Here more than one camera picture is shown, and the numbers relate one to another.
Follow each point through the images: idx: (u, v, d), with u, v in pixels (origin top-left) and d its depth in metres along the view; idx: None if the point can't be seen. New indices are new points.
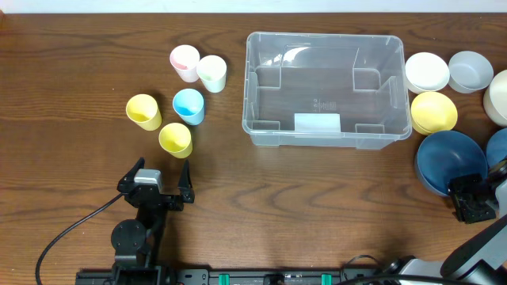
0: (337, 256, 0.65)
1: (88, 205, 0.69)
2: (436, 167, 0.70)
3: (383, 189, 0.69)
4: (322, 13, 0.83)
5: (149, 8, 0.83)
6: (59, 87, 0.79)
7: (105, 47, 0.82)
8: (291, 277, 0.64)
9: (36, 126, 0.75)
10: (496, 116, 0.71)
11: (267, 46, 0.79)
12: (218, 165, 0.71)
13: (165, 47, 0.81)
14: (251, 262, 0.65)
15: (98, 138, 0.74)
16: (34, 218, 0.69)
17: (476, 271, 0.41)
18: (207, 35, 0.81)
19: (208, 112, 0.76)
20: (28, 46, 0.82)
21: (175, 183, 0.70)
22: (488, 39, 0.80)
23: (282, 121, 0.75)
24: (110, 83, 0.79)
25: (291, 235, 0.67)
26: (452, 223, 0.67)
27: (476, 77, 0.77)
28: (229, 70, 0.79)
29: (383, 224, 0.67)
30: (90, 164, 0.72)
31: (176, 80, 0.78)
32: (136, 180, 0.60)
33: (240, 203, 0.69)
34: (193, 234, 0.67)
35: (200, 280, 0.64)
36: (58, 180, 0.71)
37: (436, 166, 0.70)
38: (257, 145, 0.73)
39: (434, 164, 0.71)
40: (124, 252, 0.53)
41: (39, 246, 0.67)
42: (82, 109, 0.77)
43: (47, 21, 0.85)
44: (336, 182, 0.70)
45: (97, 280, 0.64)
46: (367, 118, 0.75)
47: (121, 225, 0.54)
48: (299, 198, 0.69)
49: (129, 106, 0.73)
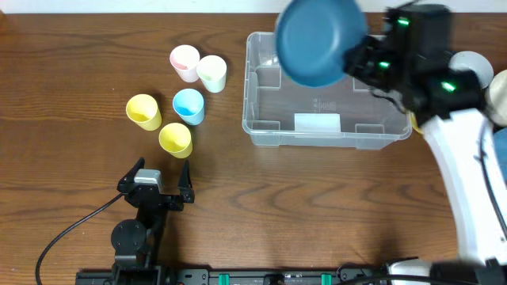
0: (337, 256, 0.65)
1: (88, 205, 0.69)
2: (313, 44, 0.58)
3: (383, 188, 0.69)
4: None
5: (148, 7, 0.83)
6: (59, 87, 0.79)
7: (105, 47, 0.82)
8: (291, 277, 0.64)
9: (36, 126, 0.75)
10: None
11: (267, 46, 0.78)
12: (218, 165, 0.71)
13: (165, 47, 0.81)
14: (251, 262, 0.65)
15: (98, 138, 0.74)
16: (35, 218, 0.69)
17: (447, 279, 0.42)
18: (207, 35, 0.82)
19: (209, 112, 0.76)
20: (27, 46, 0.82)
21: (175, 183, 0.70)
22: (488, 39, 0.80)
23: (283, 121, 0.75)
24: (110, 83, 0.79)
25: (291, 235, 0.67)
26: (451, 223, 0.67)
27: None
28: (229, 70, 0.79)
29: (383, 223, 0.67)
30: (90, 164, 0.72)
31: (176, 80, 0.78)
32: (137, 180, 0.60)
33: (240, 202, 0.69)
34: (193, 234, 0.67)
35: (200, 280, 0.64)
36: (57, 180, 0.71)
37: (311, 19, 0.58)
38: (257, 145, 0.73)
39: (304, 41, 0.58)
40: (124, 252, 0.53)
41: (40, 246, 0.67)
42: (82, 109, 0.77)
43: (47, 21, 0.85)
44: (336, 182, 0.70)
45: (97, 280, 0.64)
46: (367, 118, 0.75)
47: (121, 225, 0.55)
48: (299, 198, 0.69)
49: (129, 106, 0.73)
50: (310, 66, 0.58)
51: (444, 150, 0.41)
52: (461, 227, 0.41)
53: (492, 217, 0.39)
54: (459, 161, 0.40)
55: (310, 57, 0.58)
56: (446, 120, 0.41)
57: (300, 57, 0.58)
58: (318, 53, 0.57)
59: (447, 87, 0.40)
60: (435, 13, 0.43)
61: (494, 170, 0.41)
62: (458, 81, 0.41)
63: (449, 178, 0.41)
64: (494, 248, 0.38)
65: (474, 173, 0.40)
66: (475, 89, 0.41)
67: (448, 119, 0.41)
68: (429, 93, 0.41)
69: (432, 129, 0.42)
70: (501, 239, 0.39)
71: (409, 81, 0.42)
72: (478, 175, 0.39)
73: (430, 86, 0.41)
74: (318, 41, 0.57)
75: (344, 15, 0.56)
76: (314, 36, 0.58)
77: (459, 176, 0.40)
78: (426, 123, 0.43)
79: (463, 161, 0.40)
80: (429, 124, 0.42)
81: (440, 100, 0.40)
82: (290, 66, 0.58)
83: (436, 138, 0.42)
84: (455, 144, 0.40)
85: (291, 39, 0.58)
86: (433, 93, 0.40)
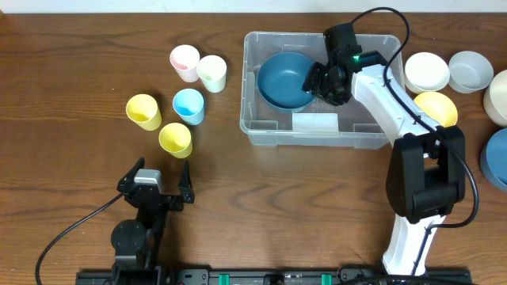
0: (337, 256, 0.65)
1: (88, 205, 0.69)
2: (287, 91, 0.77)
3: (382, 189, 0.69)
4: (321, 13, 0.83)
5: (148, 7, 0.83)
6: (59, 88, 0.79)
7: (105, 47, 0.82)
8: (291, 277, 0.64)
9: (36, 126, 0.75)
10: (495, 116, 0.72)
11: (264, 46, 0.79)
12: (218, 165, 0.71)
13: (165, 47, 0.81)
14: (251, 262, 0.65)
15: (98, 138, 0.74)
16: (34, 218, 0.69)
17: (402, 203, 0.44)
18: (207, 35, 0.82)
19: (208, 112, 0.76)
20: (26, 46, 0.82)
21: (175, 183, 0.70)
22: (489, 39, 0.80)
23: (281, 121, 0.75)
24: (110, 83, 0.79)
25: (291, 235, 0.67)
26: (451, 222, 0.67)
27: (476, 77, 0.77)
28: (229, 70, 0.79)
29: (383, 223, 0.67)
30: (89, 164, 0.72)
31: (176, 80, 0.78)
32: (137, 180, 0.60)
33: (240, 203, 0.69)
34: (192, 233, 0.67)
35: (200, 280, 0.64)
36: (57, 180, 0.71)
37: (276, 76, 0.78)
38: (256, 145, 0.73)
39: (280, 86, 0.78)
40: (124, 252, 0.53)
41: (40, 246, 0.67)
42: (82, 109, 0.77)
43: (47, 21, 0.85)
44: (336, 182, 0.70)
45: (97, 280, 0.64)
46: (366, 118, 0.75)
47: (121, 225, 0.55)
48: (299, 198, 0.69)
49: (128, 105, 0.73)
50: (299, 100, 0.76)
51: (362, 88, 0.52)
52: (391, 135, 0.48)
53: (402, 112, 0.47)
54: (371, 88, 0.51)
55: (294, 96, 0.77)
56: (359, 72, 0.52)
57: (287, 100, 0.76)
58: (294, 93, 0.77)
59: (356, 58, 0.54)
60: (342, 25, 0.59)
61: (400, 89, 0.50)
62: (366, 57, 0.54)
63: (375, 107, 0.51)
64: (407, 129, 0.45)
65: (381, 89, 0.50)
66: (381, 59, 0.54)
67: (360, 71, 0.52)
68: (346, 67, 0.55)
69: (354, 83, 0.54)
70: (414, 122, 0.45)
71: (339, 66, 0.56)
72: (383, 89, 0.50)
73: (346, 62, 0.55)
74: (290, 86, 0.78)
75: (294, 64, 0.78)
76: (286, 86, 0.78)
77: (375, 96, 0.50)
78: (350, 85, 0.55)
79: (374, 85, 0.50)
80: (352, 83, 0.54)
81: (352, 68, 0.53)
82: (286, 104, 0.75)
83: (356, 88, 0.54)
84: (366, 81, 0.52)
85: (268, 85, 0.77)
86: (348, 67, 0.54)
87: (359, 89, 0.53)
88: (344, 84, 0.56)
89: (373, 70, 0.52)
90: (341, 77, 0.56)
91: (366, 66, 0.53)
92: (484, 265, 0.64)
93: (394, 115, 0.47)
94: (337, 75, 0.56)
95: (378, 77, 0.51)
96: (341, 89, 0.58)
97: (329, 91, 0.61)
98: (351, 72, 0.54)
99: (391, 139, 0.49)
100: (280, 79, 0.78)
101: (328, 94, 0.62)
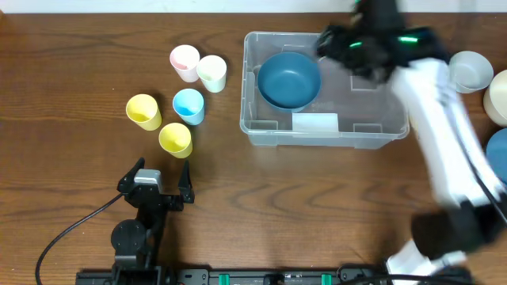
0: (337, 256, 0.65)
1: (88, 205, 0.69)
2: (287, 91, 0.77)
3: (382, 189, 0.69)
4: (320, 13, 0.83)
5: (149, 7, 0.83)
6: (59, 87, 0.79)
7: (105, 47, 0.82)
8: (291, 277, 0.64)
9: (36, 126, 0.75)
10: (496, 116, 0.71)
11: (264, 46, 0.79)
12: (218, 165, 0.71)
13: (165, 47, 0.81)
14: (251, 262, 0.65)
15: (98, 137, 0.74)
16: (34, 218, 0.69)
17: None
18: (207, 35, 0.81)
19: (208, 112, 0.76)
20: (26, 45, 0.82)
21: (175, 183, 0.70)
22: (489, 40, 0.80)
23: (281, 121, 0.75)
24: (110, 83, 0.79)
25: (291, 235, 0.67)
26: None
27: (476, 77, 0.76)
28: (229, 70, 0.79)
29: (383, 223, 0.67)
30: (90, 164, 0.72)
31: (176, 80, 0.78)
32: (137, 180, 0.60)
33: (240, 203, 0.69)
34: (192, 234, 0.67)
35: (200, 280, 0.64)
36: (57, 180, 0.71)
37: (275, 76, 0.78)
38: (257, 145, 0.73)
39: (280, 85, 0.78)
40: (123, 252, 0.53)
41: (40, 246, 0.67)
42: (82, 109, 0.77)
43: (47, 21, 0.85)
44: (337, 182, 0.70)
45: (97, 280, 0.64)
46: (366, 118, 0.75)
47: (121, 225, 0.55)
48: (299, 198, 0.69)
49: (128, 105, 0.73)
50: (299, 100, 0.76)
51: (409, 88, 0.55)
52: (438, 166, 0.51)
53: (466, 166, 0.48)
54: (424, 96, 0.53)
55: (294, 96, 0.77)
56: (407, 70, 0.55)
57: (287, 100, 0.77)
58: (294, 93, 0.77)
59: (410, 43, 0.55)
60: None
61: (459, 115, 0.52)
62: (421, 38, 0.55)
63: (428, 133, 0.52)
64: (461, 184, 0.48)
65: (444, 131, 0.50)
66: (431, 47, 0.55)
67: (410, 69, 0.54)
68: (388, 47, 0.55)
69: (402, 80, 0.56)
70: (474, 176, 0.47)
71: (373, 39, 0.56)
72: (447, 131, 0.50)
73: (399, 47, 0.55)
74: (290, 85, 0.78)
75: (293, 63, 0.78)
76: (286, 85, 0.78)
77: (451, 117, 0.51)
78: (391, 75, 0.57)
79: (437, 101, 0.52)
80: (396, 75, 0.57)
81: (402, 58, 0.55)
82: (286, 104, 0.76)
83: (405, 87, 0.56)
84: (417, 80, 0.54)
85: (268, 85, 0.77)
86: (396, 47, 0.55)
87: (405, 86, 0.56)
88: (382, 66, 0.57)
89: (425, 70, 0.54)
90: (379, 58, 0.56)
91: (417, 61, 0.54)
92: (484, 265, 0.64)
93: (447, 157, 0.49)
94: (376, 57, 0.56)
95: (432, 89, 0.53)
96: (375, 70, 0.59)
97: (356, 66, 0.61)
98: (400, 63, 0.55)
99: (436, 172, 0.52)
100: (280, 78, 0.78)
101: (355, 69, 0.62)
